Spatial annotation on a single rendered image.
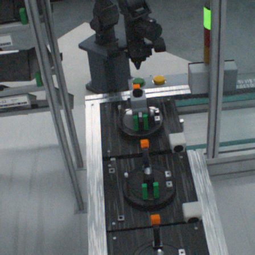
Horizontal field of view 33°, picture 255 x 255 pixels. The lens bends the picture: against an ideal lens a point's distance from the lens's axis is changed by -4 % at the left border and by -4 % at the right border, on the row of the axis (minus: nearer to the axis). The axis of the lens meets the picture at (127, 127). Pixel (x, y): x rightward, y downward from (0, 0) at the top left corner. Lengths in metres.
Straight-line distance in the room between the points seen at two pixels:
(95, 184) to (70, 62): 0.76
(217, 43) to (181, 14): 2.94
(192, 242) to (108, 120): 0.51
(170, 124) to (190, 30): 2.41
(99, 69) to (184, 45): 1.98
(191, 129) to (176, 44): 2.15
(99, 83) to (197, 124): 0.42
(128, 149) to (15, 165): 0.40
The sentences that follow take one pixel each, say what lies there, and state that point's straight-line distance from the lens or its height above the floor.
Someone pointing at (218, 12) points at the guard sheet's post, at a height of 1.41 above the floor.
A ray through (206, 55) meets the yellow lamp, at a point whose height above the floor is 1.28.
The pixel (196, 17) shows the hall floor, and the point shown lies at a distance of 3.92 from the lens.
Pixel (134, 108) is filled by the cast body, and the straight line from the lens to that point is 1.29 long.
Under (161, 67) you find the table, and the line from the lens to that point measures 1.79.
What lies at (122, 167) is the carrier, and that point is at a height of 0.97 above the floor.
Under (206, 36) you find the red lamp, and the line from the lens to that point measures 1.06.
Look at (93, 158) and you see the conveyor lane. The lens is 1.31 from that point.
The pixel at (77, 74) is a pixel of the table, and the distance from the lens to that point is 1.80.
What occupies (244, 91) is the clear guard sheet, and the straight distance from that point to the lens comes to 1.16.
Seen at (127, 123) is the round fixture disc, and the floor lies 0.99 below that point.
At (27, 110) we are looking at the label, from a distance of 1.27.
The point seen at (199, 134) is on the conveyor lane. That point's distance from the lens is 1.41.
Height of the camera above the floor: 1.89
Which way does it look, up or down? 42 degrees down
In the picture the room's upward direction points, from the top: 7 degrees counter-clockwise
